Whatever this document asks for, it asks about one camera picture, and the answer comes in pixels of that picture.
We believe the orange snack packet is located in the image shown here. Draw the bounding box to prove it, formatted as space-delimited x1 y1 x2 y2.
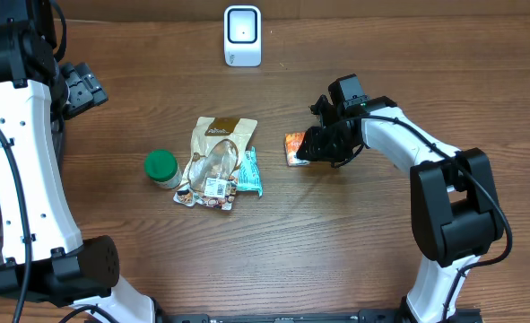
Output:
284 132 310 167

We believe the teal snack packet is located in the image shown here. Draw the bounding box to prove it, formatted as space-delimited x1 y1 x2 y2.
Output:
237 147 264 197

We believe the green lid white jar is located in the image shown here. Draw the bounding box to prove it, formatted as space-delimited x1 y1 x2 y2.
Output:
144 150 182 189

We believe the beige brown snack pouch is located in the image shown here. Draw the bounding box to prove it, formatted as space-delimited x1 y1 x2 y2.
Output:
173 117 257 211

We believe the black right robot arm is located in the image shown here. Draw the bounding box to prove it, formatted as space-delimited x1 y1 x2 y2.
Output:
296 74 513 322

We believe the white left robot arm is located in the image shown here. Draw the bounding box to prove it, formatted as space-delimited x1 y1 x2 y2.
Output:
0 1 162 323

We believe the white barcode scanner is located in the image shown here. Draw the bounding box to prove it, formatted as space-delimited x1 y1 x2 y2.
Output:
223 4 262 67

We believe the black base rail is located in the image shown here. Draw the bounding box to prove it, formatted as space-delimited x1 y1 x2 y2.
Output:
163 310 400 323

